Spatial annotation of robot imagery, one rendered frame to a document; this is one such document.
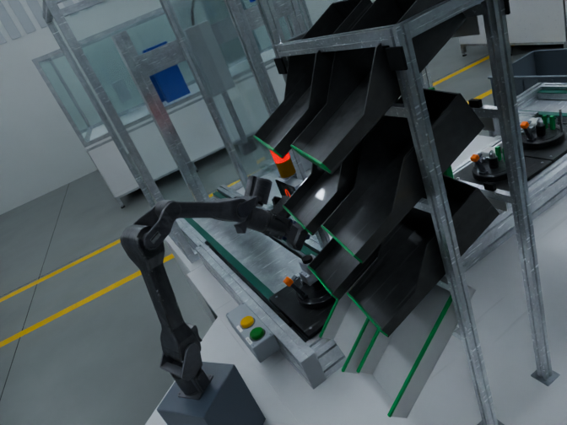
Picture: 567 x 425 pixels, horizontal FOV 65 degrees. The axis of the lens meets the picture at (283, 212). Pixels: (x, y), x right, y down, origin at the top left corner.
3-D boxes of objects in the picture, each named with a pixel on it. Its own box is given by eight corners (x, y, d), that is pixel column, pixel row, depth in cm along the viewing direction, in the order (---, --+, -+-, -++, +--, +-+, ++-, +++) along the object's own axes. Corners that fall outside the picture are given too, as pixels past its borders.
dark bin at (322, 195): (312, 236, 82) (285, 213, 79) (289, 212, 94) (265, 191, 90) (415, 119, 81) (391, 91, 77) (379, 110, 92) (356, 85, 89)
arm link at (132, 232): (133, 233, 85) (161, 219, 89) (115, 231, 89) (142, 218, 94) (185, 370, 95) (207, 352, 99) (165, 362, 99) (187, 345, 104)
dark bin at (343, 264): (338, 301, 89) (314, 282, 86) (314, 271, 101) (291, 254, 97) (433, 195, 88) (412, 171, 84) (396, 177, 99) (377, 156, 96)
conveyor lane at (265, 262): (321, 364, 120) (310, 338, 116) (217, 259, 192) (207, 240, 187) (400, 305, 128) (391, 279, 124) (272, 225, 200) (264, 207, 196)
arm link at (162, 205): (144, 250, 86) (145, 195, 86) (122, 246, 91) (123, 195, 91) (252, 242, 108) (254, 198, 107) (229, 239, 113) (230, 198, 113)
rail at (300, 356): (313, 390, 114) (299, 360, 109) (205, 266, 190) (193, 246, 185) (330, 376, 116) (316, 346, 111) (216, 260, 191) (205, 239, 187)
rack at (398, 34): (493, 439, 88) (395, 30, 53) (375, 346, 119) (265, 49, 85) (560, 375, 94) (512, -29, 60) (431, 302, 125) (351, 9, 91)
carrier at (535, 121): (553, 165, 146) (550, 130, 140) (490, 155, 166) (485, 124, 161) (598, 132, 153) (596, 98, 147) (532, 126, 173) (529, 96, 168)
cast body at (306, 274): (310, 286, 124) (301, 266, 121) (301, 280, 128) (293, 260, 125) (333, 270, 126) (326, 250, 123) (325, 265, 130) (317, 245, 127)
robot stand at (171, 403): (194, 462, 108) (155, 409, 100) (222, 411, 119) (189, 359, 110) (241, 473, 101) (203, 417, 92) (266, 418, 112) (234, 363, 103)
